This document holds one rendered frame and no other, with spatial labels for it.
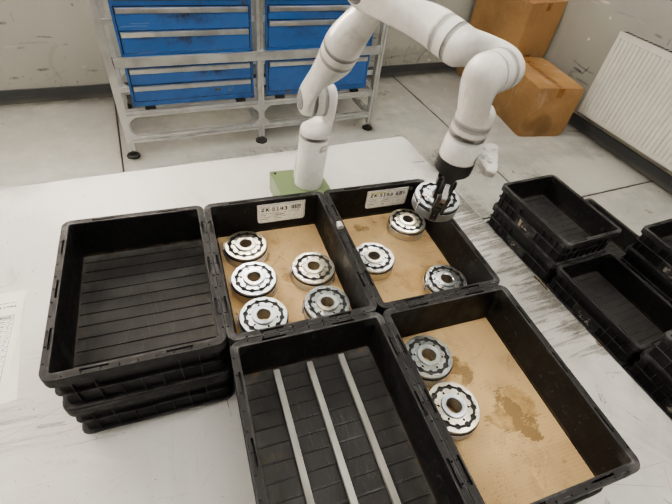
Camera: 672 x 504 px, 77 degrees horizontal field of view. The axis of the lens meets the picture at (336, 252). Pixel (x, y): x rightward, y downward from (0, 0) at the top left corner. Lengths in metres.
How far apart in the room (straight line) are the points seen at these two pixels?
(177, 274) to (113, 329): 0.18
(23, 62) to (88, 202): 2.31
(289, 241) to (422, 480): 0.62
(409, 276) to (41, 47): 3.12
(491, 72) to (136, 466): 0.94
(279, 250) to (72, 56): 2.83
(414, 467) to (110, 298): 0.71
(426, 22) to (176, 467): 0.94
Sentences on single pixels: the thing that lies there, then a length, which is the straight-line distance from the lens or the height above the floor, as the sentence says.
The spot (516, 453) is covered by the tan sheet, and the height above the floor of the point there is 0.83.
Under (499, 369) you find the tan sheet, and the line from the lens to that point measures 0.99.
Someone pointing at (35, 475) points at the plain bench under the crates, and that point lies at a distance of 1.05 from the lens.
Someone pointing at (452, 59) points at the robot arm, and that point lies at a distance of 0.81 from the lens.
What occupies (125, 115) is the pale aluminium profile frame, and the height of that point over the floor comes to 0.29.
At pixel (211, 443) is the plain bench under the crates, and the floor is 0.70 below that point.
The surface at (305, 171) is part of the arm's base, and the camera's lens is 1.35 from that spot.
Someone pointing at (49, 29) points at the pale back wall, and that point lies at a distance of 3.65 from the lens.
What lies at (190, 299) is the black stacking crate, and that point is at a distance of 1.00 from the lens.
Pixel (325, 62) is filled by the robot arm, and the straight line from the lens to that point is 1.10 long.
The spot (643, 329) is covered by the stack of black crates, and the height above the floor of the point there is 0.38.
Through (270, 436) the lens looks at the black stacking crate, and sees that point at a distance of 0.83.
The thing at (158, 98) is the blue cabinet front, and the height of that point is 0.36.
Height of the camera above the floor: 1.60
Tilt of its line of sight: 45 degrees down
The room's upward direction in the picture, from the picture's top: 8 degrees clockwise
